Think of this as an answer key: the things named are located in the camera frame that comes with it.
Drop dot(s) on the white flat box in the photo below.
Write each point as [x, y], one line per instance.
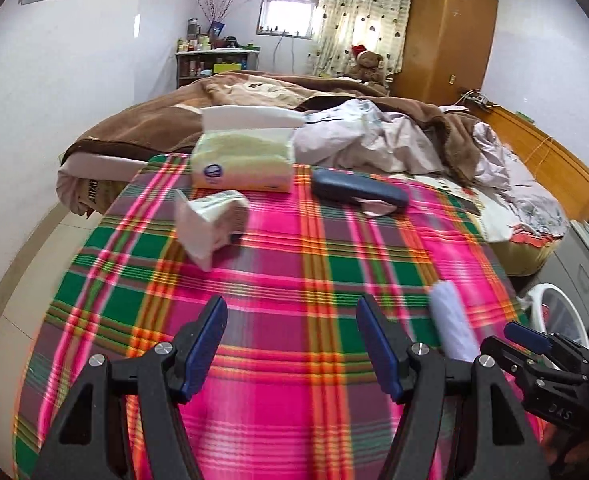
[249, 117]

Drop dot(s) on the white cloth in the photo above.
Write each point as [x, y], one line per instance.
[452, 320]

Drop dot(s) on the beige printed bag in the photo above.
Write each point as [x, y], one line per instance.
[97, 195]

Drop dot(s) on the wooden wardrobe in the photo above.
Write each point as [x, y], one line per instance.
[444, 35]

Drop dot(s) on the brown blanket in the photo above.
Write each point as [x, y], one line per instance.
[159, 120]

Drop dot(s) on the dark blue glasses case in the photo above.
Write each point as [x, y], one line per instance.
[349, 187]

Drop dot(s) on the bed mattress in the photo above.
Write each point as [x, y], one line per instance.
[519, 255]

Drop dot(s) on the shelf with bottles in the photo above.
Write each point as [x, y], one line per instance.
[214, 65]

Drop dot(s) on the power strip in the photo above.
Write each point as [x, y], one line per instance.
[475, 99]

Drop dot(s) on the white crushed carton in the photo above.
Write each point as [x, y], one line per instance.
[209, 225]

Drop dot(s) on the patterned curtain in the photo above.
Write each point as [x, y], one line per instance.
[359, 10]

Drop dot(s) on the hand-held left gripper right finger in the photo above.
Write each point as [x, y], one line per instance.
[382, 355]

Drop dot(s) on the pink green plaid cloth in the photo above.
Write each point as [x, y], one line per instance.
[299, 285]

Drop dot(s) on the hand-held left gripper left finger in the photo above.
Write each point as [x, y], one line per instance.
[202, 355]

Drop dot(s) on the black phone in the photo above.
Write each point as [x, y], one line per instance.
[470, 207]

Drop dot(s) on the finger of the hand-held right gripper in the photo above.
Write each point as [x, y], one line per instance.
[504, 357]
[526, 337]

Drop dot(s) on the green white tissue pack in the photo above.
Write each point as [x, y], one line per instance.
[244, 165]

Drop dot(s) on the floral bedsheet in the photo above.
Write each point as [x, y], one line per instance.
[534, 230]

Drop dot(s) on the dried branches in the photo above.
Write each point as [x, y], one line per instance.
[217, 5]

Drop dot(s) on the pale pink duvet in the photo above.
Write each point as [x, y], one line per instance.
[374, 140]

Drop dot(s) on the grey drawer cabinet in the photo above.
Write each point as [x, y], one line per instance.
[581, 270]

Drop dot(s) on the small window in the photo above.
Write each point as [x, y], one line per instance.
[287, 14]

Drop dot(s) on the wooden headboard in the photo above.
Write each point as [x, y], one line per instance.
[549, 160]

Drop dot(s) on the brown teddy bear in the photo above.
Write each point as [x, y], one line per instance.
[367, 65]

